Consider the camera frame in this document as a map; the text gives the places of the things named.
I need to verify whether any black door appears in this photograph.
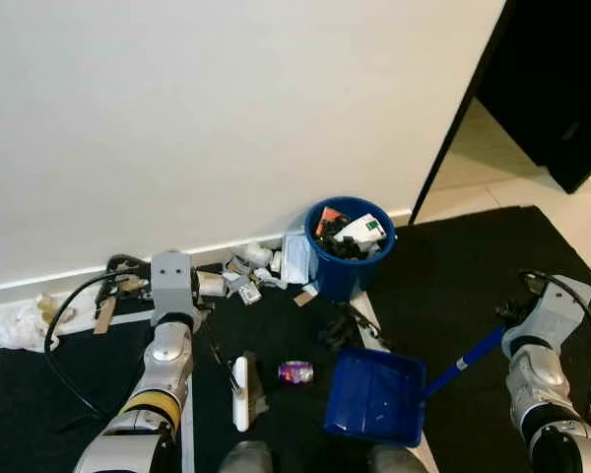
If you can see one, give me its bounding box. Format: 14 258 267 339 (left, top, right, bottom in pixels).
477 0 591 195

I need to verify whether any blue dustpan with handle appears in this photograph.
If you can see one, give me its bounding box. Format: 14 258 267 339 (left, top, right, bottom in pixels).
324 327 506 448

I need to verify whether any flat white bag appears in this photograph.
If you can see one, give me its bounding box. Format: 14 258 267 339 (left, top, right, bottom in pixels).
280 231 317 290

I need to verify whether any white baseboard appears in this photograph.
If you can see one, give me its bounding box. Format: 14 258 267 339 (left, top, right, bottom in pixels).
0 208 416 298

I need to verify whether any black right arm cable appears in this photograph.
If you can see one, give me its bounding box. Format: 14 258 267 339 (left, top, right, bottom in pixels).
519 269 591 417

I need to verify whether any crumpled white paper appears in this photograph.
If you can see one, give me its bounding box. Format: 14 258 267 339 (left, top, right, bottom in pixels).
240 240 276 268

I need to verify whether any crumpled white plastic bag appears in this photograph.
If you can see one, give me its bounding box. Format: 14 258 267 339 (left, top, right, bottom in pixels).
0 293 76 354

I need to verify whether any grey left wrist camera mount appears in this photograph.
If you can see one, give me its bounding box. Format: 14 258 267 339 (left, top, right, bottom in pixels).
150 250 201 327

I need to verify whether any white carton with green print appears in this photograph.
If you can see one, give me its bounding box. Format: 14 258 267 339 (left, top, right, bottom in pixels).
334 213 388 246

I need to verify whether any small white printed carton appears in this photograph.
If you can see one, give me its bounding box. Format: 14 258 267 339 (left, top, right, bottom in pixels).
233 280 263 305

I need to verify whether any black floor rug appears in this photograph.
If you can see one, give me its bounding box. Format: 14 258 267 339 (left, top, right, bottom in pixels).
0 204 591 473

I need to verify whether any purple drink can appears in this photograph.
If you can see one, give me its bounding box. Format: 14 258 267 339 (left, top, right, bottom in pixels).
278 360 315 386

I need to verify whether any black door frame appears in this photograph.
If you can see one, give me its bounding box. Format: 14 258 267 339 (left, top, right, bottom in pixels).
409 0 519 227

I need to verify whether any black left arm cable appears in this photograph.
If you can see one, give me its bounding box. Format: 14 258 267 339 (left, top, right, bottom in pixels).
42 254 152 421

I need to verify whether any orange wrapper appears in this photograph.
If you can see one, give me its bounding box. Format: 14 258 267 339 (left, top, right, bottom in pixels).
314 206 342 237

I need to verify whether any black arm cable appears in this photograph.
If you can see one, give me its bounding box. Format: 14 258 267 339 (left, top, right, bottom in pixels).
519 269 591 417
42 254 152 421

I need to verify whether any grey right robot foot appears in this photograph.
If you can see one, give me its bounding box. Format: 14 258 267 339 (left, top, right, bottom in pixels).
366 443 432 473

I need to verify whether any grey left robot foot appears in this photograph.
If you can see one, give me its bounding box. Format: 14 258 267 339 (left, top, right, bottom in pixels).
219 439 275 473

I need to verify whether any black crumpled trash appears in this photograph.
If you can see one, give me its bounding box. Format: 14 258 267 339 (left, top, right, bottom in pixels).
319 304 381 352

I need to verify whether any slanted white tape strip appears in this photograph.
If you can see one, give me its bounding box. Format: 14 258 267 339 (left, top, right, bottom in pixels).
349 290 441 473

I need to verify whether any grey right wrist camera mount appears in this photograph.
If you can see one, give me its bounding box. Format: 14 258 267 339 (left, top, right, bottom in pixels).
501 275 579 358

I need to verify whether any blue plastic bucket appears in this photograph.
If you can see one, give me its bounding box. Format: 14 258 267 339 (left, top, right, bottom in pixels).
303 195 397 304

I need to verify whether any white paper cup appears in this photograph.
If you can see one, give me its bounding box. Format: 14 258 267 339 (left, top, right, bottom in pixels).
197 272 229 299

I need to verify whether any white broom with black handle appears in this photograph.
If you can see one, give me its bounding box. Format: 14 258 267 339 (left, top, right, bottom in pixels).
203 313 270 434

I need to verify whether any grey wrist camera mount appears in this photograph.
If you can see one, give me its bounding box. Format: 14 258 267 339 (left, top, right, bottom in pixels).
501 275 579 358
150 250 201 327

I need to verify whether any brown cardboard strip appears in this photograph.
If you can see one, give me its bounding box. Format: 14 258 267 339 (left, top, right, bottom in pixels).
94 295 117 337

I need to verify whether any grey robot foot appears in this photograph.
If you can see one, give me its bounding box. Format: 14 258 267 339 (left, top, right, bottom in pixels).
219 439 275 473
366 443 432 473

